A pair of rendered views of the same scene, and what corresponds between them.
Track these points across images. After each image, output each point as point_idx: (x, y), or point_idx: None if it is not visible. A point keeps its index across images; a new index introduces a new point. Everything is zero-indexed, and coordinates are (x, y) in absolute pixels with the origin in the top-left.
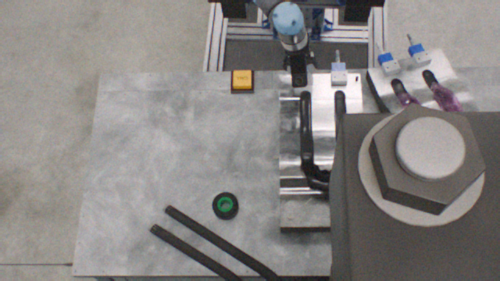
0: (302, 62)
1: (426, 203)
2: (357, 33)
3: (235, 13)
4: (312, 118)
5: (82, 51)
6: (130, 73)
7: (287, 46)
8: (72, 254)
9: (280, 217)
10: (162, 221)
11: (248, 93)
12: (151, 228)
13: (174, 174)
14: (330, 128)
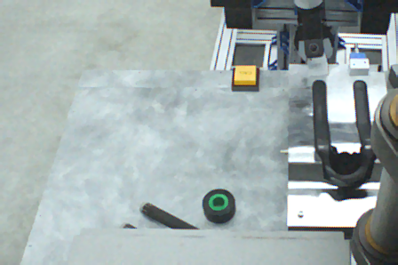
0: (318, 26)
1: None
2: None
3: (240, 22)
4: (327, 107)
5: (71, 100)
6: (117, 70)
7: (301, 0)
8: None
9: (289, 214)
10: (139, 223)
11: (252, 90)
12: (123, 228)
13: (158, 172)
14: (349, 117)
